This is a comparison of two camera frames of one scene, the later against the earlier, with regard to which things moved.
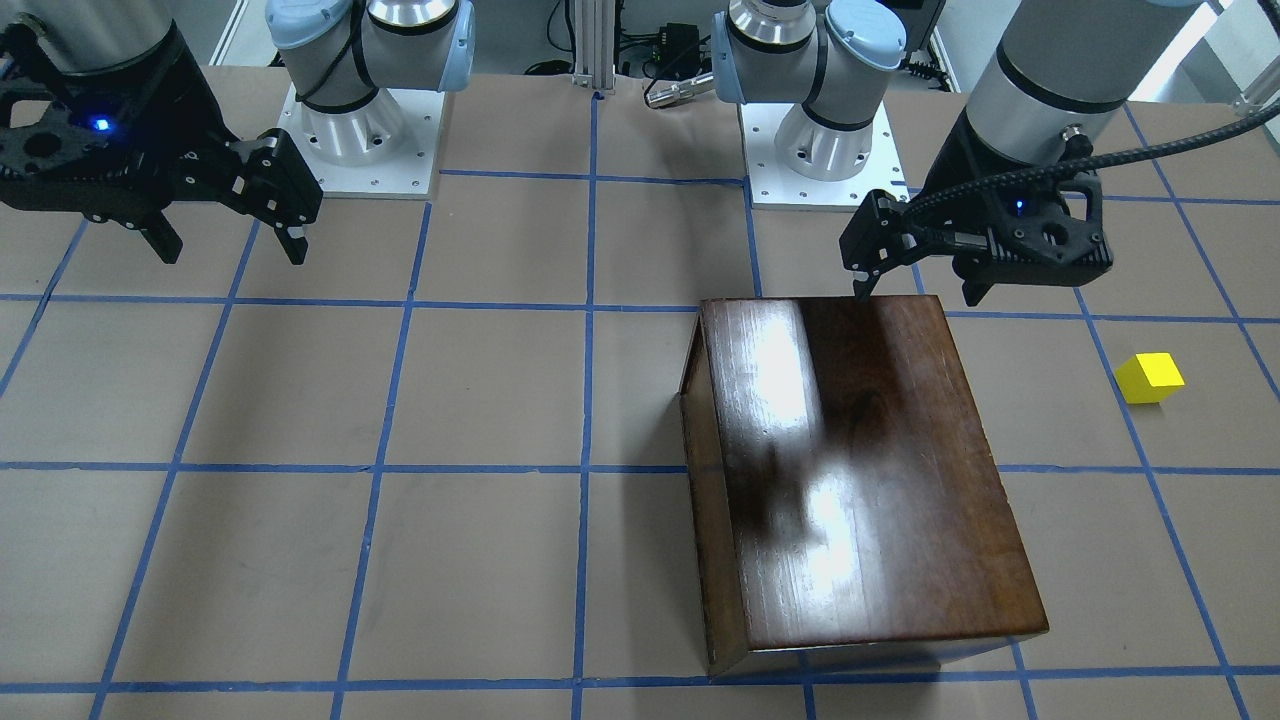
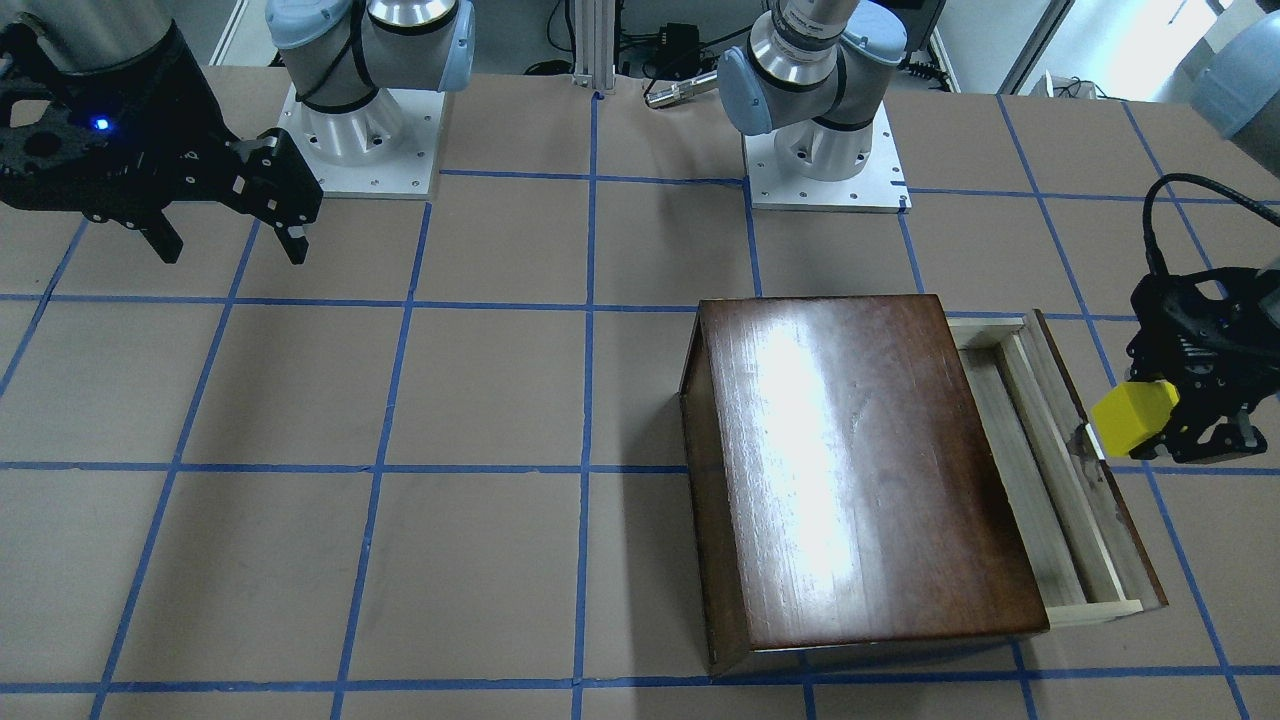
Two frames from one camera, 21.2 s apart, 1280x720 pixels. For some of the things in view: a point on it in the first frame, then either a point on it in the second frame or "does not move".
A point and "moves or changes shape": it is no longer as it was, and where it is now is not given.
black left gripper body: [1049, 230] -> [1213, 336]
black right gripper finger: [295, 248] does not move
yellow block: [1149, 377] moves or changes shape
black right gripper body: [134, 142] does not move
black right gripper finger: [163, 237] does not move
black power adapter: [678, 51] does not move
